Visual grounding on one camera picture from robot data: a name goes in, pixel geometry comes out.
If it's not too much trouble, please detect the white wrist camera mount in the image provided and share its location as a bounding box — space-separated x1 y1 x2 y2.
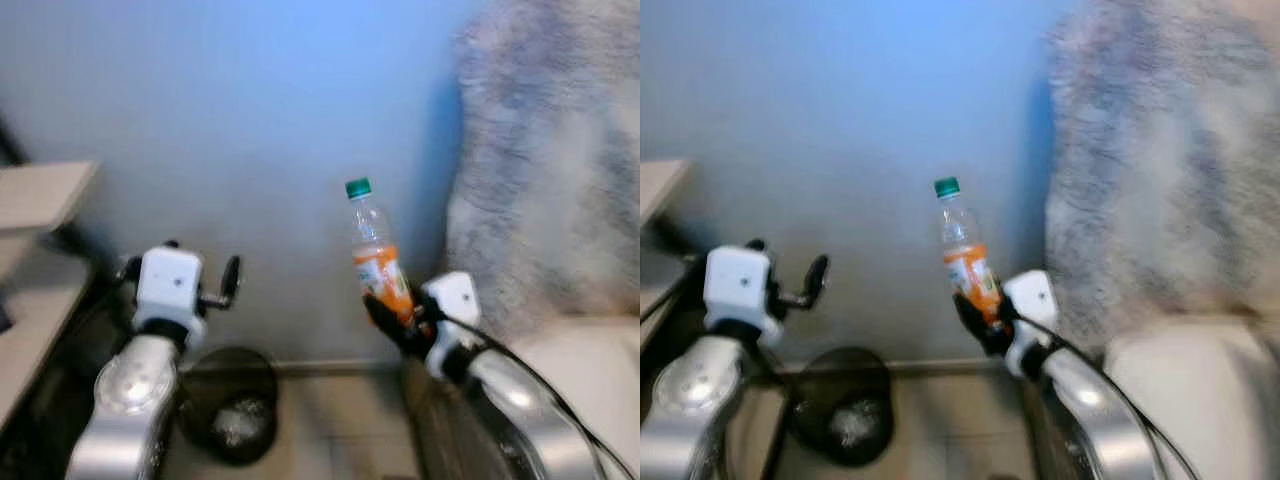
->
420 272 482 381
135 246 207 326
703 246 776 326
1003 270 1061 379

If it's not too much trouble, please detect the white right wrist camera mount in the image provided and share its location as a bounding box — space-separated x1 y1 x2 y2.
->
420 272 482 381
1003 270 1061 379

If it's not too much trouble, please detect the black round trash bin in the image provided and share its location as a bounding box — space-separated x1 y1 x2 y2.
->
178 346 281 467
785 346 895 468

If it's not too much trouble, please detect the beige wooden desk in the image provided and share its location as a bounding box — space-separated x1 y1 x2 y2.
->
0 160 101 426

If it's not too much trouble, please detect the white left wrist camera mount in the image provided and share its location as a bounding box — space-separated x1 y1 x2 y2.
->
135 246 207 326
703 246 776 326

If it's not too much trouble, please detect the white quilted bed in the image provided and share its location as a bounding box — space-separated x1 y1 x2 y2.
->
500 318 641 476
1103 316 1280 480

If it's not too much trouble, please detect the green-capped orange-label plastic bottle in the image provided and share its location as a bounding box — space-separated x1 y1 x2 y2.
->
933 177 1004 323
345 178 416 326

